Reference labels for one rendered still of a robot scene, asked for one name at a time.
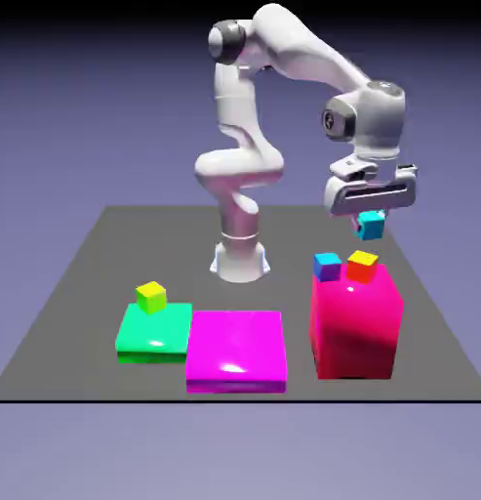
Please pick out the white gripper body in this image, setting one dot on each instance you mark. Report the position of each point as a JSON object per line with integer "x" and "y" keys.
{"x": 400, "y": 195}

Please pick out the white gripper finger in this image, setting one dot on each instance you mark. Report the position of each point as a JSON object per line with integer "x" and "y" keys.
{"x": 354, "y": 225}

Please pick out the small cyan cube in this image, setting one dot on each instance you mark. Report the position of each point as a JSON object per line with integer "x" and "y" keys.
{"x": 370, "y": 226}

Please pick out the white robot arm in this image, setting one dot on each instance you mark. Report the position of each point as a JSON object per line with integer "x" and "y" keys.
{"x": 240, "y": 117}

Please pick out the small orange cube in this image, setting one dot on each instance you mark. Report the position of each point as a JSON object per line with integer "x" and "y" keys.
{"x": 361, "y": 267}

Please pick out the small blue cube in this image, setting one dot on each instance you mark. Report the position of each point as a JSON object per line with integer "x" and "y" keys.
{"x": 327, "y": 266}

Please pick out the small yellow-green cube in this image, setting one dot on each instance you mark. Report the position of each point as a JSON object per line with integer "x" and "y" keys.
{"x": 151, "y": 297}

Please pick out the large pink-red box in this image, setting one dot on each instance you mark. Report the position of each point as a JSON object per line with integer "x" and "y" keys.
{"x": 355, "y": 328}

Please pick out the large magenta box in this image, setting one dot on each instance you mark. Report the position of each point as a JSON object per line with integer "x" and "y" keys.
{"x": 235, "y": 347}

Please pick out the large green box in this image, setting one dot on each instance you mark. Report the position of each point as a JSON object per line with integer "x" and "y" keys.
{"x": 154, "y": 332}

